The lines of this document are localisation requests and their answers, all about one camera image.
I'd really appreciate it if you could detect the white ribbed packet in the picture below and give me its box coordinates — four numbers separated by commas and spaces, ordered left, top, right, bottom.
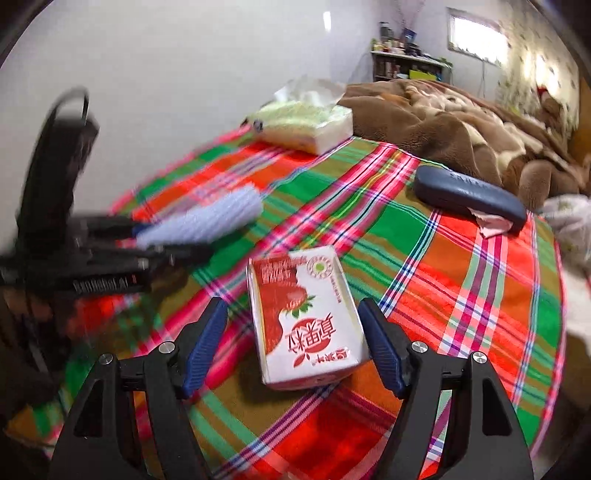
136, 185, 264, 250

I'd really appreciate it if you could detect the bright window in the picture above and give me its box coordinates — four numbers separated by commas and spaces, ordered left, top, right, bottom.
447, 7, 509, 65

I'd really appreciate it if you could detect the wooden wardrobe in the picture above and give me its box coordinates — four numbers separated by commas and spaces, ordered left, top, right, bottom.
573, 111, 591, 162

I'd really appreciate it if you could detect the dark blue glasses case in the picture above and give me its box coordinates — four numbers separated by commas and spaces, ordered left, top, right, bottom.
413, 166, 527, 232

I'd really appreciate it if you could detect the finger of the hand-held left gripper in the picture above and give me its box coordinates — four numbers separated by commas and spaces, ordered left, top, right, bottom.
139, 242, 214, 265
76, 213, 153, 237

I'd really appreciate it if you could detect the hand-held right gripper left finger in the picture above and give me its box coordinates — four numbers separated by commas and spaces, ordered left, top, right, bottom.
55, 298, 229, 480

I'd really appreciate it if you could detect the cluttered storage shelf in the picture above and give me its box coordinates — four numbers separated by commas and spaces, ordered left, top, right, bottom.
369, 21, 453, 84

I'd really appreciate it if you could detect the white tissue box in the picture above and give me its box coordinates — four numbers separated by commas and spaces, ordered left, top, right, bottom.
249, 74, 354, 155

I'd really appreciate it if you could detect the brown fleece blanket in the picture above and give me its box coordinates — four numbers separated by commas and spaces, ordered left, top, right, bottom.
339, 79, 591, 210

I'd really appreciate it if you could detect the vase with dry branches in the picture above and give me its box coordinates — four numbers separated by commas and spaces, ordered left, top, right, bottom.
399, 0, 428, 44

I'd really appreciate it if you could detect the brown teddy bear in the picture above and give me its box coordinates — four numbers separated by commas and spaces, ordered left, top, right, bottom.
536, 83, 578, 134

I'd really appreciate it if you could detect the patterned curtain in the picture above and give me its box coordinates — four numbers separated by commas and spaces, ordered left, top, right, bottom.
496, 23, 580, 121

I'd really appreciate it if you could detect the strawberry print drink carton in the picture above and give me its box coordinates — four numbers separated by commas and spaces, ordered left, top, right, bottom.
246, 246, 371, 391

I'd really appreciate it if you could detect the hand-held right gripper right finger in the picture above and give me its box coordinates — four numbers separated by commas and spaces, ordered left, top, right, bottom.
358, 298, 536, 480

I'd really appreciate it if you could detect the plaid tablecloth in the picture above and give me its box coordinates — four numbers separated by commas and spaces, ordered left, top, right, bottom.
9, 124, 566, 480

